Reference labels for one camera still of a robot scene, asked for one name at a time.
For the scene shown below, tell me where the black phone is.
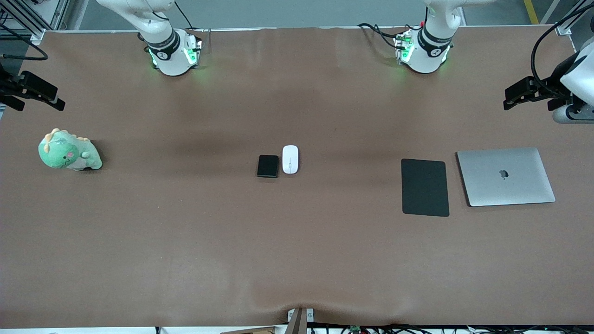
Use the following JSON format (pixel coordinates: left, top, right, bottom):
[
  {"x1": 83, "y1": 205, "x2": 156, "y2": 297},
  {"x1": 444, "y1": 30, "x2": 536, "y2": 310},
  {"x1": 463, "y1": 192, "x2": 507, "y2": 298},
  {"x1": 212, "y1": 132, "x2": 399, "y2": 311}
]
[{"x1": 257, "y1": 155, "x2": 280, "y2": 179}]

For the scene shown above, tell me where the white computer mouse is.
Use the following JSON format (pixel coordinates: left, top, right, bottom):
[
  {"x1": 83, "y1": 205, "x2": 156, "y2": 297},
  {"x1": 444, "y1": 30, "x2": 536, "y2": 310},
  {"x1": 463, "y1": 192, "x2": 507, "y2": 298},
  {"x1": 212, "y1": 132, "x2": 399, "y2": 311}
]
[{"x1": 282, "y1": 145, "x2": 299, "y2": 174}]

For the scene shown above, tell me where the black mouse pad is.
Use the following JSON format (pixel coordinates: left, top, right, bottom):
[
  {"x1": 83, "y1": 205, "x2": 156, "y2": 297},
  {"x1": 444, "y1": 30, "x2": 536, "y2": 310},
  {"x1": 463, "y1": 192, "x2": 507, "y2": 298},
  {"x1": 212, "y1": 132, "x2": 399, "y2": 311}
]
[{"x1": 401, "y1": 158, "x2": 450, "y2": 218}]

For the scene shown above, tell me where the green dinosaur plush toy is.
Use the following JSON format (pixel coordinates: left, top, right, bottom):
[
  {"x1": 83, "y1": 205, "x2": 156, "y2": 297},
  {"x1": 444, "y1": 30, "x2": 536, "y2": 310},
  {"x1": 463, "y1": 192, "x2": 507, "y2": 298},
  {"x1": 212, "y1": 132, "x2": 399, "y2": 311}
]
[{"x1": 38, "y1": 128, "x2": 103, "y2": 171}]

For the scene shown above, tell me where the aluminium profile bar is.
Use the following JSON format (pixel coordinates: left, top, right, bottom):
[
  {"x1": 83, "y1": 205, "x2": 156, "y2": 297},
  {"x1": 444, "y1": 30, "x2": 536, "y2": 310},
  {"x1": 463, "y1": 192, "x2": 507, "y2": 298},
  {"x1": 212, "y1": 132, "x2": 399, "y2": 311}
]
[{"x1": 556, "y1": 0, "x2": 594, "y2": 36}]

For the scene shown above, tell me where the silver laptop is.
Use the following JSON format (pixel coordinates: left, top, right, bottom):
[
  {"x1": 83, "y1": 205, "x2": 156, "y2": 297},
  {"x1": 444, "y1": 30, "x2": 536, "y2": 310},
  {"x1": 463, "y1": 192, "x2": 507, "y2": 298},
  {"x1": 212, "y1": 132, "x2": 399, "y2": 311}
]
[{"x1": 456, "y1": 148, "x2": 556, "y2": 207}]

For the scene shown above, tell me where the green lit circuit box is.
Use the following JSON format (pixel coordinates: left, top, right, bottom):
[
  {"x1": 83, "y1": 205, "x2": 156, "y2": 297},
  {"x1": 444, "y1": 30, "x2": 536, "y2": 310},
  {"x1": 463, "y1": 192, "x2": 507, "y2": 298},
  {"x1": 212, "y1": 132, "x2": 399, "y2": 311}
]
[
  {"x1": 394, "y1": 30, "x2": 414, "y2": 64},
  {"x1": 185, "y1": 39, "x2": 203, "y2": 69}
]

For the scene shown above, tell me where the brown table mat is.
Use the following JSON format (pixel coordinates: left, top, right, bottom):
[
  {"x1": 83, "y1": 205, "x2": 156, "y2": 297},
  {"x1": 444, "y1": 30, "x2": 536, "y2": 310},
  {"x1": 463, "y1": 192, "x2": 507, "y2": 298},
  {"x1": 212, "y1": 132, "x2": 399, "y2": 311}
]
[{"x1": 0, "y1": 26, "x2": 594, "y2": 328}]

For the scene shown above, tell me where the aluminium frame structure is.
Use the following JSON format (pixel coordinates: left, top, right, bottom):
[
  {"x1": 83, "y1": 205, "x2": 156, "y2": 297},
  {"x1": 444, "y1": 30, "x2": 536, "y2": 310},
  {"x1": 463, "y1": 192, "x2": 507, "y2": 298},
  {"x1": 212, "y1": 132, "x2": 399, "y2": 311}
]
[{"x1": 0, "y1": 0, "x2": 70, "y2": 45}]

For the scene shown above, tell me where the black base cable bundle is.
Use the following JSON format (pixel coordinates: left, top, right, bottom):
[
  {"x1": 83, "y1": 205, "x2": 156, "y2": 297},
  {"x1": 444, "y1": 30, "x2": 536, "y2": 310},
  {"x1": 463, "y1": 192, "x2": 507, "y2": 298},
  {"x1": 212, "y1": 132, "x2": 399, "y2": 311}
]
[{"x1": 357, "y1": 22, "x2": 409, "y2": 49}]

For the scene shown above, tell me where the metal table clamp bracket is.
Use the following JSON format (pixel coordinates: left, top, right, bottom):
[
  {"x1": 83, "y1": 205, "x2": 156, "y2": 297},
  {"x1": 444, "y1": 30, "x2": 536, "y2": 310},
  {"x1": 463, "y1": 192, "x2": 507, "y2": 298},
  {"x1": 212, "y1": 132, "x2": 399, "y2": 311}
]
[{"x1": 287, "y1": 307, "x2": 315, "y2": 334}]

